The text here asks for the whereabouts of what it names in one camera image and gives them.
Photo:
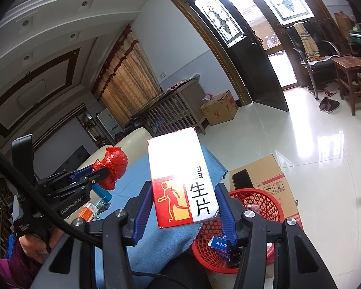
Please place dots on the white cabinet appliance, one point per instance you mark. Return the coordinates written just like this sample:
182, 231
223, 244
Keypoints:
108, 125

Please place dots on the large brown cardboard box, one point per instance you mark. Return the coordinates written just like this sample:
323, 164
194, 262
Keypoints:
273, 171

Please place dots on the person's left hand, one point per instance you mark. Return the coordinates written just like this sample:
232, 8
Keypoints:
33, 246

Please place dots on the blue blanket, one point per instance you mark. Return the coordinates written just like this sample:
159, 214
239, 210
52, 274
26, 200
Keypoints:
165, 240

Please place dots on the black metal chair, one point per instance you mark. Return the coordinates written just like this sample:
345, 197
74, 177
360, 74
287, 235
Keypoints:
322, 63

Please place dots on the blue packet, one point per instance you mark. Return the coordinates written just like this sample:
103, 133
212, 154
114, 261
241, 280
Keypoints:
218, 242

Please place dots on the dark display shelf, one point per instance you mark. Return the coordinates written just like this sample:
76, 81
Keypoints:
88, 126

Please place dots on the dark slipper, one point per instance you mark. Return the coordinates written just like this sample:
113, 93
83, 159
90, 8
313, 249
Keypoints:
325, 104
333, 107

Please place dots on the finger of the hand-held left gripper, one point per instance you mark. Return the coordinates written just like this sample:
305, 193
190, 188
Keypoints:
100, 176
81, 174

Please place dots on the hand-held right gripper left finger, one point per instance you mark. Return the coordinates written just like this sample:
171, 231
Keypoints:
144, 210

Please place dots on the dark wooden chair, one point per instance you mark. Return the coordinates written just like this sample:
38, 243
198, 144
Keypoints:
334, 33

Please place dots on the green patterned wrapper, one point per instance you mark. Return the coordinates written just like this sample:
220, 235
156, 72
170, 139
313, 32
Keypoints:
103, 206

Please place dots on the red and white carton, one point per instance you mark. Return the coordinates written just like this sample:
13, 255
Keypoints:
174, 162

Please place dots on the black smartphone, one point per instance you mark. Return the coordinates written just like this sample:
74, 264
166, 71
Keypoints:
242, 180

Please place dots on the wooden slatted crib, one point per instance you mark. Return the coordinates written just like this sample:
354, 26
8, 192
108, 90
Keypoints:
168, 114

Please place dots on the tan curtain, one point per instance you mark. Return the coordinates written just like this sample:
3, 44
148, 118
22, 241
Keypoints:
129, 78

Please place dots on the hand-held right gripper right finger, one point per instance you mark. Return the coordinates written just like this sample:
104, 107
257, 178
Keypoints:
227, 213

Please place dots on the stained glass window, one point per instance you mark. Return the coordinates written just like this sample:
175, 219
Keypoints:
288, 0

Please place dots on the red plastic basket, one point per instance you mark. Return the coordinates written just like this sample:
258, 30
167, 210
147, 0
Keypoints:
258, 198

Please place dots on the black door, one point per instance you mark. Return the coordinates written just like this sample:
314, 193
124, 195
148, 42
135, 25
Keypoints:
258, 75

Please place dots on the small orange box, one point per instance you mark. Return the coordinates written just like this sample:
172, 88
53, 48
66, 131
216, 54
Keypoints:
86, 212

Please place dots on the wooden stool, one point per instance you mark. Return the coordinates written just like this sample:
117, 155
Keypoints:
352, 63

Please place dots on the striped cloth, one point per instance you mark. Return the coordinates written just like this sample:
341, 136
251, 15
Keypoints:
306, 42

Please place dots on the person's left forearm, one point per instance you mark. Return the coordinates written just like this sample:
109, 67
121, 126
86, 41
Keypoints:
15, 271

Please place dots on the teal insulated bottle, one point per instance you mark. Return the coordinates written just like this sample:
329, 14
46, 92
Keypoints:
105, 195

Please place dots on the cardboard box with red mark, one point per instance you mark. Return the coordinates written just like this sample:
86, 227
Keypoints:
219, 111

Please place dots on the red slipper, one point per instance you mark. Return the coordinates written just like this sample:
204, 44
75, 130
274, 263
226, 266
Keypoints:
330, 93

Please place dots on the red plastic bag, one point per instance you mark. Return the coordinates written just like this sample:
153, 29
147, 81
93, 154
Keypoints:
115, 162

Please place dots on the beige leather sofa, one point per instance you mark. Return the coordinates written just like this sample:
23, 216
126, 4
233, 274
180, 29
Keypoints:
135, 140

